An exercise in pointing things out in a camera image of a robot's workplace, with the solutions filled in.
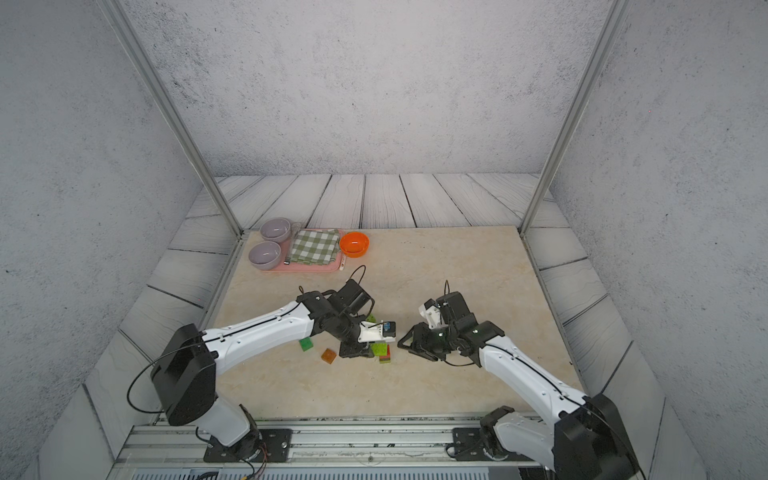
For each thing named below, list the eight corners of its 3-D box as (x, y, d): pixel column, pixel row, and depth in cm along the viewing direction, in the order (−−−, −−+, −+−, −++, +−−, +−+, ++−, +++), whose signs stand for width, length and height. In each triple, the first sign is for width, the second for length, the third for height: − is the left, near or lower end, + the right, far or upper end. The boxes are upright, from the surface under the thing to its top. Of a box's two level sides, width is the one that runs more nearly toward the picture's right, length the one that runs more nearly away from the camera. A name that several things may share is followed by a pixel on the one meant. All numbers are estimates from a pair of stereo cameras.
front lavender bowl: (251, 272, 110) (244, 261, 105) (259, 253, 116) (253, 241, 112) (280, 272, 110) (275, 261, 105) (286, 252, 116) (282, 241, 112)
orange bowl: (340, 258, 114) (338, 249, 110) (343, 240, 120) (341, 231, 116) (368, 258, 114) (367, 249, 110) (369, 240, 120) (368, 231, 116)
